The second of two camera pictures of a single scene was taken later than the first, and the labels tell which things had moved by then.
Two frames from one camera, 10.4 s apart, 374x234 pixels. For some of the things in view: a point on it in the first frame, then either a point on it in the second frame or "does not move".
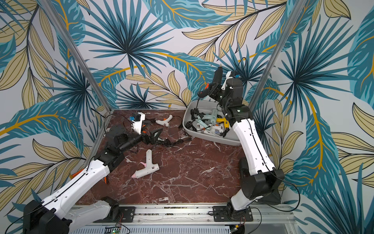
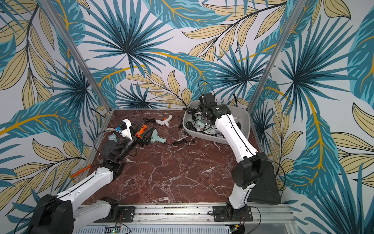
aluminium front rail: [264, 215] does not move
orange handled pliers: [72, 176] does not move
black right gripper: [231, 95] → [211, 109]
